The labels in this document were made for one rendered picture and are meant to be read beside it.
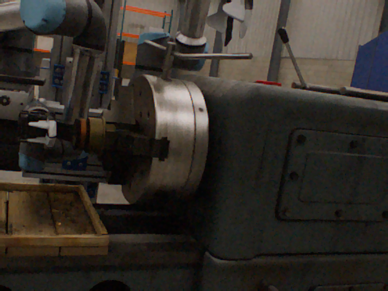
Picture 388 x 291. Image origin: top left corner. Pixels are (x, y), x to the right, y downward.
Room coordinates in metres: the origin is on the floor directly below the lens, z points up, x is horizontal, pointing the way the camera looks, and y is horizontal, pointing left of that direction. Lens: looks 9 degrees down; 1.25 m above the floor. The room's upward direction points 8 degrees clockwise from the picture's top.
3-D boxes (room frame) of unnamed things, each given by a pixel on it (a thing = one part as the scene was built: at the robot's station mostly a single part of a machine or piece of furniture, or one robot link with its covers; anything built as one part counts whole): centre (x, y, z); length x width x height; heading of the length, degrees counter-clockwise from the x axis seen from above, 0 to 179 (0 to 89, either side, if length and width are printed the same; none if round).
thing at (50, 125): (0.94, 0.27, 1.09); 0.09 x 0.06 x 0.03; 20
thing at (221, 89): (1.19, -0.36, 1.06); 0.59 x 0.48 x 0.39; 110
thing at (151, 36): (1.66, 0.07, 1.33); 0.13 x 0.12 x 0.14; 92
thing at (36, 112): (1.04, 0.31, 1.08); 0.12 x 0.09 x 0.08; 20
